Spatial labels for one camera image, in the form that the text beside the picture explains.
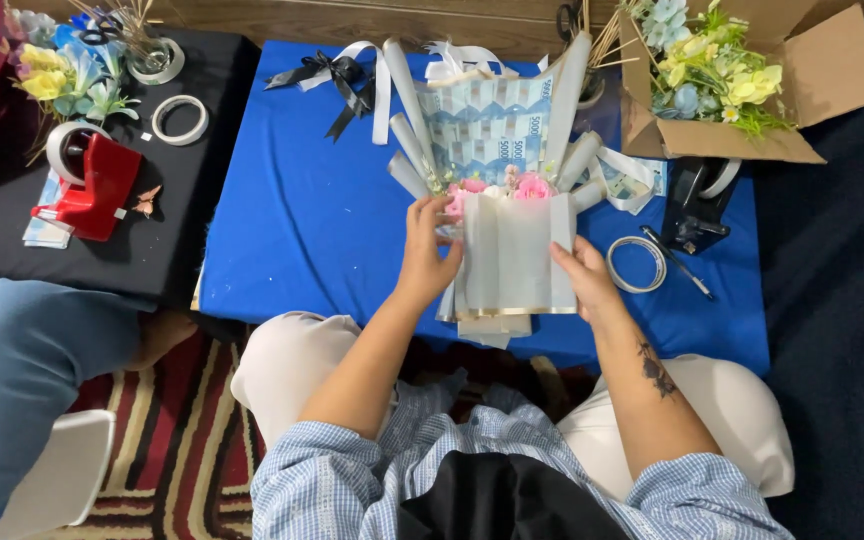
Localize person's right hand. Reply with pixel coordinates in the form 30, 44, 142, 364
549, 234, 629, 322

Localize person's left hand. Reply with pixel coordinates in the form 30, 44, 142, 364
394, 196, 467, 306

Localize banknote bouquet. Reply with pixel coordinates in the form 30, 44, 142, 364
385, 31, 609, 351

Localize thin clear tape roll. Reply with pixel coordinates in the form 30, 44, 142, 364
605, 235, 669, 295

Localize black and silver pen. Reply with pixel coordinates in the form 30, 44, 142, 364
639, 225, 715, 300

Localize blue covered table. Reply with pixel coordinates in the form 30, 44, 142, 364
198, 39, 772, 378

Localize black tape dispenser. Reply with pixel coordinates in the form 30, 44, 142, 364
660, 156, 742, 255

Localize looped white ribbon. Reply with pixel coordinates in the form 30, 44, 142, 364
595, 145, 658, 216

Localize loose blue banknote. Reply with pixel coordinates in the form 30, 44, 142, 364
603, 156, 670, 201

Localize white ribbon strip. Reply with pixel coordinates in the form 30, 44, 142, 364
297, 40, 393, 147

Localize tape roll in black dispenser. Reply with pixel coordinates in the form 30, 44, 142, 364
697, 158, 743, 201

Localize cream trousers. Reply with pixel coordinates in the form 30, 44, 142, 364
230, 310, 797, 502

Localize black ribbon bow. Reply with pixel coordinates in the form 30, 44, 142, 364
264, 51, 378, 144

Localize cup of wooden sticks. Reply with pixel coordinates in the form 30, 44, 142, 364
576, 0, 639, 111

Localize white ribbon bow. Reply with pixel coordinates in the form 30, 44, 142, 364
423, 40, 521, 82

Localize black apron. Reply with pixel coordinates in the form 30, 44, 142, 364
397, 450, 632, 540

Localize artificial flowers in box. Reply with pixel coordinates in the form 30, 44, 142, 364
623, 0, 795, 138

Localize blue checked shirt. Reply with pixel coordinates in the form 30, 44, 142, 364
249, 375, 797, 540

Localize black scissors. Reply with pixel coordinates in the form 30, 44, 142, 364
555, 0, 585, 44

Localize small butterfly ornament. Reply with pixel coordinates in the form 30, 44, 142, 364
131, 184, 164, 220

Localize white tape roll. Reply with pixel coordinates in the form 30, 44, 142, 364
150, 94, 210, 147

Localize striped red rug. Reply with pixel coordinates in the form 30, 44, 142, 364
25, 328, 600, 540

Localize cardboard box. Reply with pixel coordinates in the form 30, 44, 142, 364
618, 0, 864, 165

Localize red tape dispenser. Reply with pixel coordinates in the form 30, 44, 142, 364
30, 133, 144, 243

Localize glass jar with sticks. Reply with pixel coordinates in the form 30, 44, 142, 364
64, 0, 186, 87

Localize stack of blue banknotes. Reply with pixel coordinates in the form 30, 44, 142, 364
22, 168, 75, 251

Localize tape roll in red dispenser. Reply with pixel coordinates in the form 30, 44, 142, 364
44, 120, 113, 187

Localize bunch of artificial flowers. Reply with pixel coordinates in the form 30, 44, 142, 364
3, 7, 142, 130

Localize white stool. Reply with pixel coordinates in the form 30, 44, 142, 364
0, 408, 117, 540

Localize black covered table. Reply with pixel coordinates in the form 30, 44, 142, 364
0, 28, 262, 309

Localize blue handled scissors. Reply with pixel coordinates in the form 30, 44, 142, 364
70, 10, 127, 48

